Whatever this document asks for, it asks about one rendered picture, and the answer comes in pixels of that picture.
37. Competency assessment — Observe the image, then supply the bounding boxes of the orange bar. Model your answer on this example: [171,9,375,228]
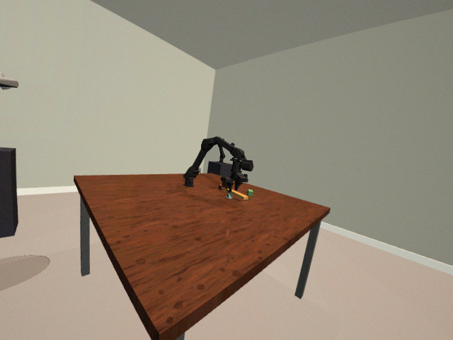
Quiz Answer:
[222,182,248,200]

